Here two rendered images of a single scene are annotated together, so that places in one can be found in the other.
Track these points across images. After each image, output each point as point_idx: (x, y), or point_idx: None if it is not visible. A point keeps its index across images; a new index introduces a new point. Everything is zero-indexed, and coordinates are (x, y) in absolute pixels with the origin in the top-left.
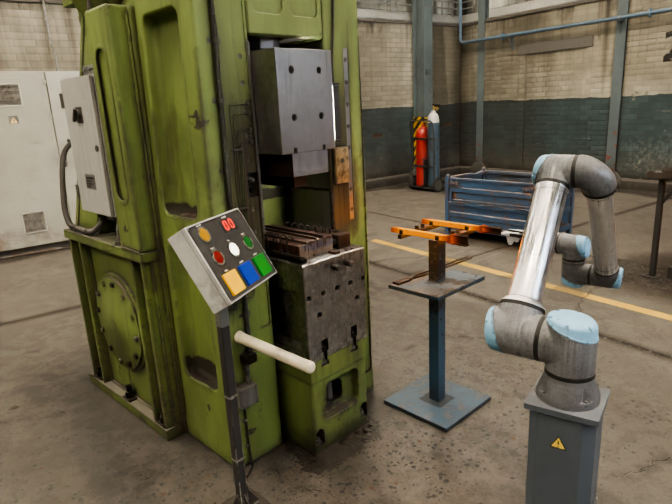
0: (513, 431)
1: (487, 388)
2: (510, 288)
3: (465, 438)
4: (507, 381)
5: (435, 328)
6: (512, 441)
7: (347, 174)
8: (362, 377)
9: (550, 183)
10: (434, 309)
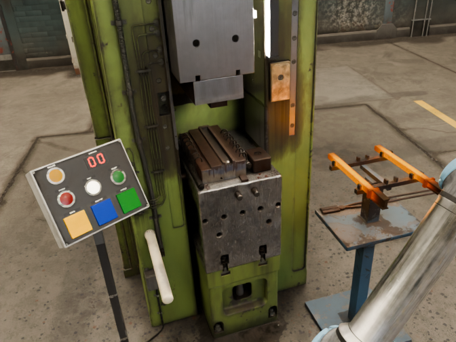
0: None
1: (417, 326)
2: (353, 317)
3: None
4: (445, 325)
5: (359, 262)
6: None
7: (286, 91)
8: (272, 286)
9: (451, 204)
10: None
